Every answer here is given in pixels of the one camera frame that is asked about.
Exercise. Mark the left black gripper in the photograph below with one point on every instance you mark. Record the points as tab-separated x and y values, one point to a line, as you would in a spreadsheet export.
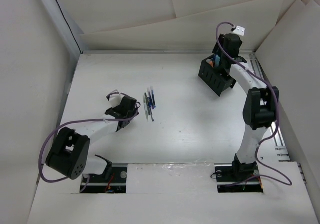
133	114

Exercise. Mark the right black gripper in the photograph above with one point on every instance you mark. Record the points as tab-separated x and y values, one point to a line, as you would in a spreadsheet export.
217	45

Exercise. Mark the light blue cap marker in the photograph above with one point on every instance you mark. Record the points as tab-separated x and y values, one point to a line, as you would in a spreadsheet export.
217	64

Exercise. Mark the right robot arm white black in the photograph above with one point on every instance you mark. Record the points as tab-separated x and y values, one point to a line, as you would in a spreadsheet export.
253	137

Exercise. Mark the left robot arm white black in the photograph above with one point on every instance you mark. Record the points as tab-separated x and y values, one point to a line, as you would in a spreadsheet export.
69	153

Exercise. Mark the green grey pen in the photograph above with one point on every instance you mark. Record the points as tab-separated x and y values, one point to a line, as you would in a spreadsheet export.
148	106

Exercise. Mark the dark blue pen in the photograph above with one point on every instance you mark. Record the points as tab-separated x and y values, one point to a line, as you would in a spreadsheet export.
153	97

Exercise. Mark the black two-compartment pen holder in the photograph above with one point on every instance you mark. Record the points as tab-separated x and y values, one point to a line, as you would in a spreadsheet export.
218	80

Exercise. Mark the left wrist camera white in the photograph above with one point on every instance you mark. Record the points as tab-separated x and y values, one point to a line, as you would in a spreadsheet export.
114	98

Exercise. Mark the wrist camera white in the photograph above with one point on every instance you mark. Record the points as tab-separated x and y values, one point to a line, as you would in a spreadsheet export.
114	98
238	30

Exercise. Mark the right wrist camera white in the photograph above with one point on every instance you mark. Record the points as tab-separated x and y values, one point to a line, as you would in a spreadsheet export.
238	30

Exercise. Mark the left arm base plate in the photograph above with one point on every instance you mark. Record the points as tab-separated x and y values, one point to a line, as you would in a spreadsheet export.
116	182

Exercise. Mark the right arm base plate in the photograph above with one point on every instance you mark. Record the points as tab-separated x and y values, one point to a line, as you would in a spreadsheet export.
237	178

